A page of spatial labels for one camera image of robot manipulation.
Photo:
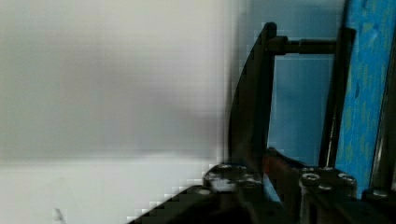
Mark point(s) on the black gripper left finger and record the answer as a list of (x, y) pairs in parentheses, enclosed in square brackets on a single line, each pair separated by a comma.
[(245, 195)]

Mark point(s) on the black oven door handle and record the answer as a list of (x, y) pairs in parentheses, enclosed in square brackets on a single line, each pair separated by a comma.
[(252, 101)]

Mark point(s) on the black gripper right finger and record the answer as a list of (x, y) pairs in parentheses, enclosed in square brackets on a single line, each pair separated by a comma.
[(325, 195)]

